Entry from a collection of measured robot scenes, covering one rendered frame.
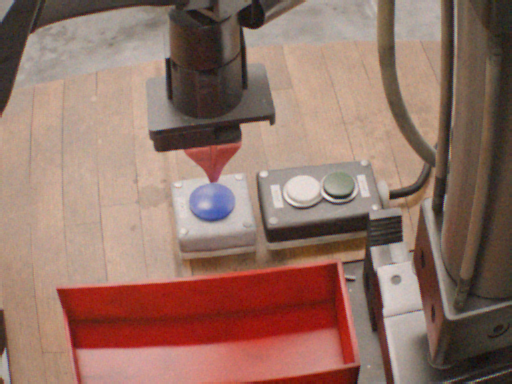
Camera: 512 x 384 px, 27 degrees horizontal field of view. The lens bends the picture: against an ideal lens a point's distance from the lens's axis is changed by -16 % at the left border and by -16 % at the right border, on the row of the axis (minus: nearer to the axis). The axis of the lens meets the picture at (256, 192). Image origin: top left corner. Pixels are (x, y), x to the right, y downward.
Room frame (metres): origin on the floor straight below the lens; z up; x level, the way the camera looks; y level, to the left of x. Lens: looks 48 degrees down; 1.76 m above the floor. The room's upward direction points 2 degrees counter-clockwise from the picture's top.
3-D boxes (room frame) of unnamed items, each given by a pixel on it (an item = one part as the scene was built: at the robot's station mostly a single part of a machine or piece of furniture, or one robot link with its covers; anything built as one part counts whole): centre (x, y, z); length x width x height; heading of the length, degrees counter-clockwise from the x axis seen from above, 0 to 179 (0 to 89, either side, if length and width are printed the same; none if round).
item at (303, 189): (0.74, -0.04, 0.93); 0.03 x 0.03 x 0.02
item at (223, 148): (0.73, 0.05, 1.01); 0.07 x 0.07 x 0.09; 6
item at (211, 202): (0.73, 0.04, 0.93); 0.04 x 0.04 x 0.02
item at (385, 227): (0.63, -0.11, 0.95); 0.06 x 0.03 x 0.09; 6
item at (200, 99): (0.73, 0.04, 1.08); 0.10 x 0.07 x 0.07; 96
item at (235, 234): (0.73, 0.04, 0.90); 0.07 x 0.07 x 0.06; 6
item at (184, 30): (0.74, 0.03, 1.14); 0.07 x 0.06 x 0.07; 133
